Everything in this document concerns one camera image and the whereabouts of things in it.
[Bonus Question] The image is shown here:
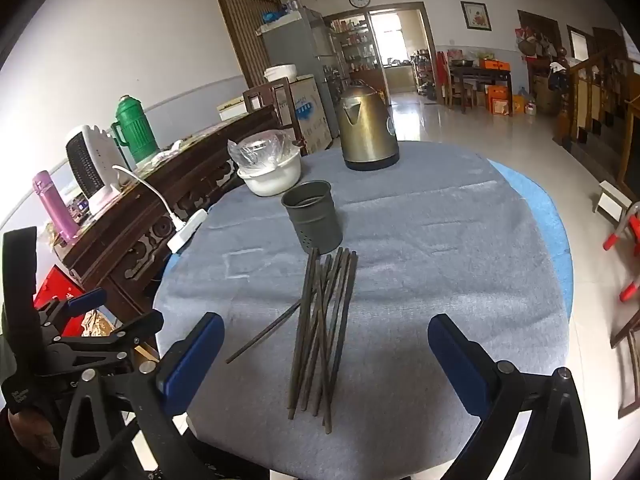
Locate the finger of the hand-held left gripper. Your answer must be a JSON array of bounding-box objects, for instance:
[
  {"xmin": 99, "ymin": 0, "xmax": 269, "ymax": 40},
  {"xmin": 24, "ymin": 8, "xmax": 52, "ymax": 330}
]
[
  {"xmin": 49, "ymin": 311, "xmax": 166, "ymax": 375},
  {"xmin": 37, "ymin": 287, "xmax": 109, "ymax": 334}
]

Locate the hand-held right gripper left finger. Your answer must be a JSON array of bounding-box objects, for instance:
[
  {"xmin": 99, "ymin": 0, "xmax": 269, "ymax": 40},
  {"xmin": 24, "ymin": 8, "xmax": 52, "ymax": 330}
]
[{"xmin": 59, "ymin": 311, "xmax": 226, "ymax": 480}]

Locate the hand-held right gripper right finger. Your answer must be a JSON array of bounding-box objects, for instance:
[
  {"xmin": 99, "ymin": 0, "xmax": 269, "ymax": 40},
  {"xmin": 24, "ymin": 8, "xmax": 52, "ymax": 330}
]
[{"xmin": 427, "ymin": 313, "xmax": 594, "ymax": 480}]

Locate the pile of dark chopsticks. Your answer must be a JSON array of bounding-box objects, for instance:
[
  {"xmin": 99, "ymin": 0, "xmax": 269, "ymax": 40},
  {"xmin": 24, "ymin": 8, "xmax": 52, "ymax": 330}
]
[{"xmin": 225, "ymin": 246, "xmax": 360, "ymax": 433}]

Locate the grey metal chopstick holder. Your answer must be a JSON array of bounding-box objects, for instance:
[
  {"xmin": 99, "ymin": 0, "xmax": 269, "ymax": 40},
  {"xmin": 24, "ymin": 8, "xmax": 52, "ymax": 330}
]
[{"xmin": 281, "ymin": 180, "xmax": 346, "ymax": 257}]

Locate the person's left hand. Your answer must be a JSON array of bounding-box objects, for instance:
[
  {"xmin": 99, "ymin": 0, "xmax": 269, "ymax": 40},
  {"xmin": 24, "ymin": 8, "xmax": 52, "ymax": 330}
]
[{"xmin": 2, "ymin": 406, "xmax": 62, "ymax": 467}]

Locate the red box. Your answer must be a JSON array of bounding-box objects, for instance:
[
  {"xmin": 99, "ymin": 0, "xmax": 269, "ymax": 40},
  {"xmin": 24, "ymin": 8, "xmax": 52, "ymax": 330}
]
[{"xmin": 32, "ymin": 264, "xmax": 87, "ymax": 337}]

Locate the pink thermos bottle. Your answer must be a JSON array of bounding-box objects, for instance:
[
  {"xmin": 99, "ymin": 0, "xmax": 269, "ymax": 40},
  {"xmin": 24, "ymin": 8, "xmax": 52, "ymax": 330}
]
[{"xmin": 32, "ymin": 170, "xmax": 81, "ymax": 247}]

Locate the grey tablecloth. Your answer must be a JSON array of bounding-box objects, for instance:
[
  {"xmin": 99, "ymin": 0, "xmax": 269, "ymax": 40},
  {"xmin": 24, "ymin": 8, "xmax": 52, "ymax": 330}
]
[{"xmin": 152, "ymin": 140, "xmax": 572, "ymax": 480}]

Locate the dark carved wooden sideboard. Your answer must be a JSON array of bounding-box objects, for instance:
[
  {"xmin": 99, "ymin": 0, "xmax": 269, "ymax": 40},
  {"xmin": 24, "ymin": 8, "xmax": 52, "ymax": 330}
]
[{"xmin": 52, "ymin": 104, "xmax": 281, "ymax": 361}]

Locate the white power strip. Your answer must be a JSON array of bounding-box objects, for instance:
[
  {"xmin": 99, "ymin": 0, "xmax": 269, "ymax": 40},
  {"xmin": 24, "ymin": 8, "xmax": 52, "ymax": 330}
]
[{"xmin": 167, "ymin": 208, "xmax": 209, "ymax": 254}]

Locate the white fan heater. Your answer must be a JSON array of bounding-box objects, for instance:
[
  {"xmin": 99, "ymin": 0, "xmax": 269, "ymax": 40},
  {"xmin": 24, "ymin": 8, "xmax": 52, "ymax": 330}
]
[{"xmin": 65, "ymin": 124, "xmax": 124, "ymax": 214}]

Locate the brown wooden chair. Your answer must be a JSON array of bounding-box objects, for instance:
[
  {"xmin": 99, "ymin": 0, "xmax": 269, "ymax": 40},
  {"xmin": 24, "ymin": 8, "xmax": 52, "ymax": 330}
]
[{"xmin": 609, "ymin": 304, "xmax": 640, "ymax": 421}]

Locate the blue table cover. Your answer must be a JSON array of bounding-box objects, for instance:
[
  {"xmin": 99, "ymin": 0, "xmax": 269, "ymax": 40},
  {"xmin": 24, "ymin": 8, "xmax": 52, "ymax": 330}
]
[{"xmin": 165, "ymin": 159, "xmax": 574, "ymax": 321}]

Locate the green thermos jug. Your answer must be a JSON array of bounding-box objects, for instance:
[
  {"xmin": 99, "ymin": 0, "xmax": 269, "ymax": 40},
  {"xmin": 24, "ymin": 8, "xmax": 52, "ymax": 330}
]
[{"xmin": 110, "ymin": 94, "xmax": 161, "ymax": 166}]

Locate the white plastic basin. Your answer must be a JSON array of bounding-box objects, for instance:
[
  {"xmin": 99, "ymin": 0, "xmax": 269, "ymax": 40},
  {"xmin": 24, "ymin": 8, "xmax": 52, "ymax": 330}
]
[{"xmin": 237, "ymin": 149, "xmax": 304, "ymax": 198}]

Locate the red plastic stool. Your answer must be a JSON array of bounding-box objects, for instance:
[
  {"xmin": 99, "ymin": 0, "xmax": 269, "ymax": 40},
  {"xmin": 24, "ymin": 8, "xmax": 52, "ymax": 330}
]
[{"xmin": 602, "ymin": 201, "xmax": 640, "ymax": 304}]

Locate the clear plastic bag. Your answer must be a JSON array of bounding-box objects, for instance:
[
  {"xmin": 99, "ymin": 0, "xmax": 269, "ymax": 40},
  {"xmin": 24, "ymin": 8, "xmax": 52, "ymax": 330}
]
[{"xmin": 227, "ymin": 130, "xmax": 302, "ymax": 169}]

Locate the small white stool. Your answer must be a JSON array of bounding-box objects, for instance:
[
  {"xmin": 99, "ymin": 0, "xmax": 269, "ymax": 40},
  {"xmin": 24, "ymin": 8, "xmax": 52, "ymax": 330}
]
[{"xmin": 594, "ymin": 180, "xmax": 634, "ymax": 224}]

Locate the gold electric kettle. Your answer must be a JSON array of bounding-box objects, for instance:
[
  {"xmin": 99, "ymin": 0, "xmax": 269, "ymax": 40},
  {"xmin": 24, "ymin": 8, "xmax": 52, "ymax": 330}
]
[{"xmin": 335, "ymin": 83, "xmax": 401, "ymax": 172}]

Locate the orange cardboard box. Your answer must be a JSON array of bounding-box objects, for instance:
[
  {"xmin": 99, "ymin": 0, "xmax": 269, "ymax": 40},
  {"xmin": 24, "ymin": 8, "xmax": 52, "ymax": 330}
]
[{"xmin": 485, "ymin": 84, "xmax": 526, "ymax": 117}]

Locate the dark wooden chair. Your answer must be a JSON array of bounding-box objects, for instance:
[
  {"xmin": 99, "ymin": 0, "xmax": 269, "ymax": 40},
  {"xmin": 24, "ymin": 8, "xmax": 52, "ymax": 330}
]
[{"xmin": 242, "ymin": 77, "xmax": 307, "ymax": 152}]

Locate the dark wooden side table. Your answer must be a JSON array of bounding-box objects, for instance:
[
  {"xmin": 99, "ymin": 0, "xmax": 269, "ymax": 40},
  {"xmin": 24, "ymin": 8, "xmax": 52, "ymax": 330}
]
[{"xmin": 446, "ymin": 64, "xmax": 514, "ymax": 114}]

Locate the white bucket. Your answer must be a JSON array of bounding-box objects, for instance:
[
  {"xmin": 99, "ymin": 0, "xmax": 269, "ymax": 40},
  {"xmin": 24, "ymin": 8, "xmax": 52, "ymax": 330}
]
[{"xmin": 263, "ymin": 63, "xmax": 297, "ymax": 82}]

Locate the wooden staircase railing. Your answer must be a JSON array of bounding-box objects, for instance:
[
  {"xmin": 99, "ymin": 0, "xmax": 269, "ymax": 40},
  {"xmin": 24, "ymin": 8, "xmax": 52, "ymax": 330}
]
[{"xmin": 551, "ymin": 44, "xmax": 640, "ymax": 153}]

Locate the brown wooden door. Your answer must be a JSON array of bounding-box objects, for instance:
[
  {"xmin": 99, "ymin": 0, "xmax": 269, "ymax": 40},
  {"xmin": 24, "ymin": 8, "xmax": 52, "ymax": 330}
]
[{"xmin": 210, "ymin": 0, "xmax": 284, "ymax": 92}]

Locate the shelf of goods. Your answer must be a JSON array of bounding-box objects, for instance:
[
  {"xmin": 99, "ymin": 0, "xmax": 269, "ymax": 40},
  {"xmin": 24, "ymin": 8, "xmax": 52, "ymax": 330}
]
[{"xmin": 327, "ymin": 17, "xmax": 374, "ymax": 92}]

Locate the grey refrigerator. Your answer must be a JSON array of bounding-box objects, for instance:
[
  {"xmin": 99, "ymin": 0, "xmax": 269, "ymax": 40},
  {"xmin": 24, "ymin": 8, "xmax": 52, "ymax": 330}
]
[{"xmin": 262, "ymin": 9, "xmax": 342, "ymax": 92}]

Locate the white power cable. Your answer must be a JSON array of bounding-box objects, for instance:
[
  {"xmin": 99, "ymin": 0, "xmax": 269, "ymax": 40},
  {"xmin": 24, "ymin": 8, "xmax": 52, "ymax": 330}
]
[{"xmin": 112, "ymin": 164, "xmax": 182, "ymax": 222}]

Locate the framed wall picture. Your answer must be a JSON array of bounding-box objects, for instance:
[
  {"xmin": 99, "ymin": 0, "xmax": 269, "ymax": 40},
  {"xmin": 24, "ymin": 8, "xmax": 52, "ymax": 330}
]
[{"xmin": 460, "ymin": 0, "xmax": 492, "ymax": 31}]

